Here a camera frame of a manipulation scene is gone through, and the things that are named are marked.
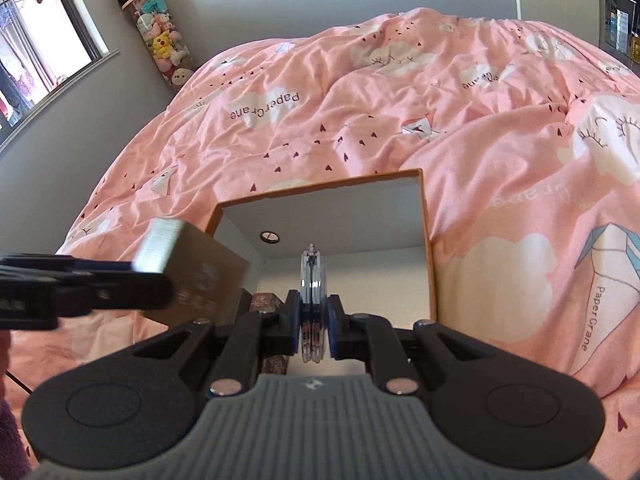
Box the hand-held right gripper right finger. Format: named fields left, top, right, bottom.
left=327, top=294, right=501, bottom=395

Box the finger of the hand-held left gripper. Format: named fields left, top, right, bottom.
left=0, top=254, right=176, bottom=332

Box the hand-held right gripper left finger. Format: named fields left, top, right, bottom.
left=132, top=290, right=301, bottom=396

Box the olive brown box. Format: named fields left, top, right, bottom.
left=132, top=217, right=251, bottom=331

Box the orange cardboard box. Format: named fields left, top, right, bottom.
left=207, top=169, right=438, bottom=376

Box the brown patterned small box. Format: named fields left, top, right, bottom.
left=239, top=287, right=293, bottom=376

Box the purple cloth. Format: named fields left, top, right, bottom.
left=0, top=397, right=33, bottom=480

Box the pink printed blanket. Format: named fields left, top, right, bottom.
left=7, top=7, right=640, bottom=466

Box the clear tube of plush toys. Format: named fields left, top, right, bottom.
left=120, top=0, right=198, bottom=93

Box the window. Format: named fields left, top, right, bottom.
left=0, top=0, right=123, bottom=153

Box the dark shelf with bottles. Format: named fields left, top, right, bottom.
left=597, top=0, right=640, bottom=66

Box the black cable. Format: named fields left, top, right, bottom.
left=4, top=369, right=32, bottom=395

